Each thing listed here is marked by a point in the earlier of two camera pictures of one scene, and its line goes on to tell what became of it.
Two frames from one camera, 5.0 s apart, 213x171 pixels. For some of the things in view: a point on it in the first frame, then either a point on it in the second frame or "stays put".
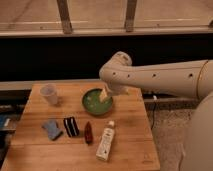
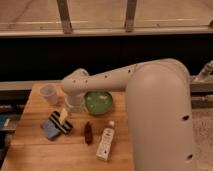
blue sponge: x=54 y=132 stays put
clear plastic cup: x=49 y=92 stays put
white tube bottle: x=108 y=136 stays put
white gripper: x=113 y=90 -> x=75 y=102
